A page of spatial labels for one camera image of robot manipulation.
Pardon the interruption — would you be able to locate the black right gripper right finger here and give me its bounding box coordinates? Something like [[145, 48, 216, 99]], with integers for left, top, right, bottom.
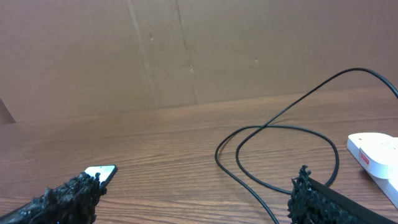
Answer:
[[287, 166, 396, 224]]

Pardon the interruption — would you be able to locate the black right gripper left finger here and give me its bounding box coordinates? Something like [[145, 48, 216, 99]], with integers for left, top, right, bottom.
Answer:
[[1, 172, 107, 224]]

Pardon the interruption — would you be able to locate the blue Galaxy smartphone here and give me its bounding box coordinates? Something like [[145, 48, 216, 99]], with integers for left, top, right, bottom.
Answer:
[[85, 164, 118, 187]]

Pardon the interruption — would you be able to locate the white power strip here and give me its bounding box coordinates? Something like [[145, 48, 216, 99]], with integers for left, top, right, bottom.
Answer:
[[347, 133, 397, 206]]

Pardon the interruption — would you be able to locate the black charger cable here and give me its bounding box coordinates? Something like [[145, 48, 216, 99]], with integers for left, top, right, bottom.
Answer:
[[214, 67, 398, 224]]

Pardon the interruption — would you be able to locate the brown cardboard box wall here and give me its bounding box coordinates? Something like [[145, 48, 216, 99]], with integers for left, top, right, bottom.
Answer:
[[1, 1, 397, 122]]

